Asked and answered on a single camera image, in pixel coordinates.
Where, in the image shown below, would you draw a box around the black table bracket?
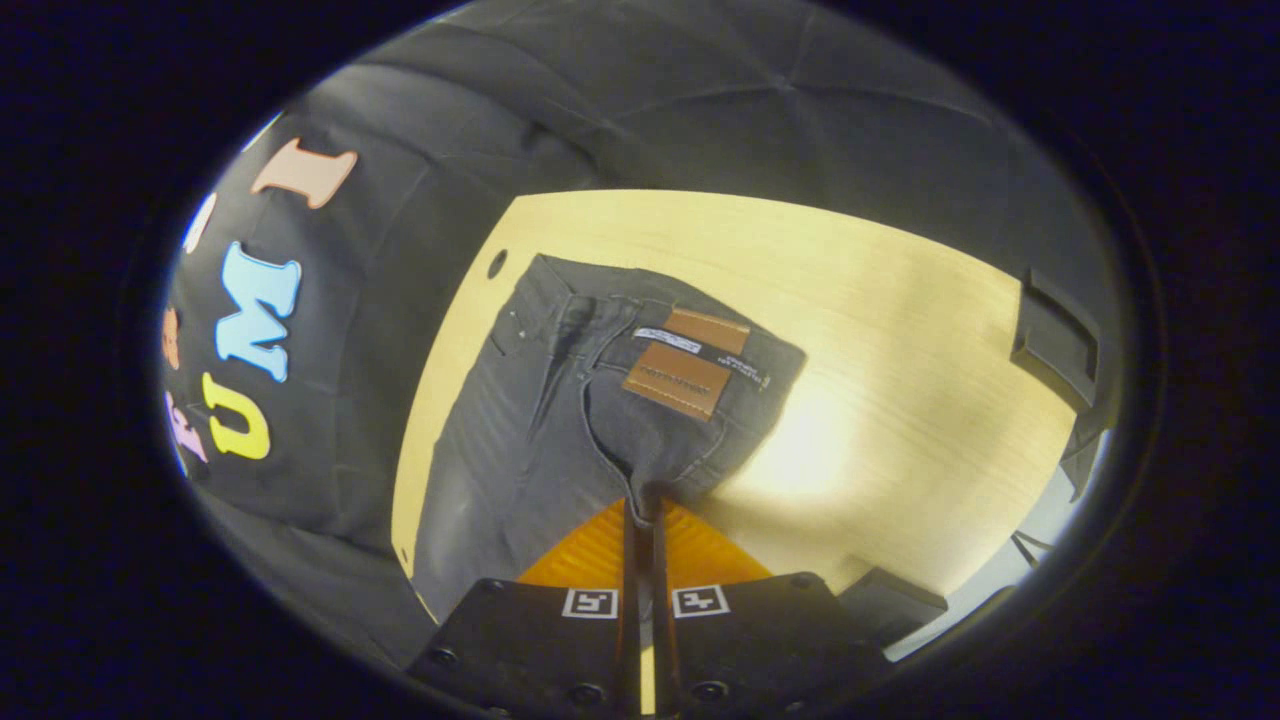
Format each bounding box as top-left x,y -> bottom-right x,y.
838,567 -> 949,646
1010,268 -> 1103,413

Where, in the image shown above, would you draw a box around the dark grey jeans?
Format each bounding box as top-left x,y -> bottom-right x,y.
412,253 -> 808,623

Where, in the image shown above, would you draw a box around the black backdrop cloth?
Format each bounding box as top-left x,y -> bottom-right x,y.
160,0 -> 1121,661

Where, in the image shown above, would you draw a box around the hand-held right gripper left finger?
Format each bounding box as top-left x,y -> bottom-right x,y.
405,498 -> 642,719

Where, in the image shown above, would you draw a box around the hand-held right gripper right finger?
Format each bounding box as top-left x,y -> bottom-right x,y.
650,493 -> 893,719

